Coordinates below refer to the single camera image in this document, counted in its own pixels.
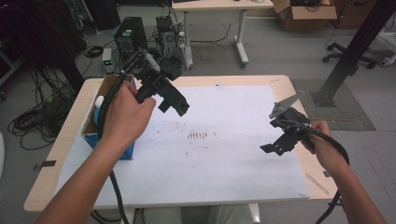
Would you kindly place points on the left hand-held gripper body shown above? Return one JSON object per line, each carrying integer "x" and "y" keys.
{"x": 157, "y": 82}

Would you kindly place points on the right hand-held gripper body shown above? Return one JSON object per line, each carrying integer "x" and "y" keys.
{"x": 291, "y": 123}

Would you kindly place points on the blue cardboard box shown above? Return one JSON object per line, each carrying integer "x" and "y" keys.
{"x": 93, "y": 138}

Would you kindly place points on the person's right hand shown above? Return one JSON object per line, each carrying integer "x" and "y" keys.
{"x": 320, "y": 146}

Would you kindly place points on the person's left hand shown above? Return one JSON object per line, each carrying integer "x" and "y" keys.
{"x": 127, "y": 118}

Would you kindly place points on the clear tape strip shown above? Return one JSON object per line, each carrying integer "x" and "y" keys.
{"x": 317, "y": 184}

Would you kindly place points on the open computer case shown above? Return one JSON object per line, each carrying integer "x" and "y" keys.
{"x": 168, "y": 34}

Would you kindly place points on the small grey power supply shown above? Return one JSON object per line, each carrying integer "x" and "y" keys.
{"x": 107, "y": 60}

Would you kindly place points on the grey floor mat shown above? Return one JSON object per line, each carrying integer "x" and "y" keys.
{"x": 345, "y": 112}

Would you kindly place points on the black computer tower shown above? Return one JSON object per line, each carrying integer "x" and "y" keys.
{"x": 130, "y": 31}

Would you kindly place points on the white table mat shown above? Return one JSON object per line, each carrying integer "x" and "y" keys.
{"x": 211, "y": 168}

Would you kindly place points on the white table leg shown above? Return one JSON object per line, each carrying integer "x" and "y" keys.
{"x": 253, "y": 214}
{"x": 129, "y": 216}

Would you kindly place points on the black office chair base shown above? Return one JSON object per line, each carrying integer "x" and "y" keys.
{"x": 345, "y": 56}

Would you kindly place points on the black metal stand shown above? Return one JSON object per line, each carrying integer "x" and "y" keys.
{"x": 351, "y": 53}

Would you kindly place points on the white desk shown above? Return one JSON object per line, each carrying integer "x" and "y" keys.
{"x": 218, "y": 4}

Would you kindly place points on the open brown cardboard box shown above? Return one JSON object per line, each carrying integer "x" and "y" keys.
{"x": 306, "y": 15}

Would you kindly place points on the black tape piece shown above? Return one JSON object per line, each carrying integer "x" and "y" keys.
{"x": 45, "y": 164}

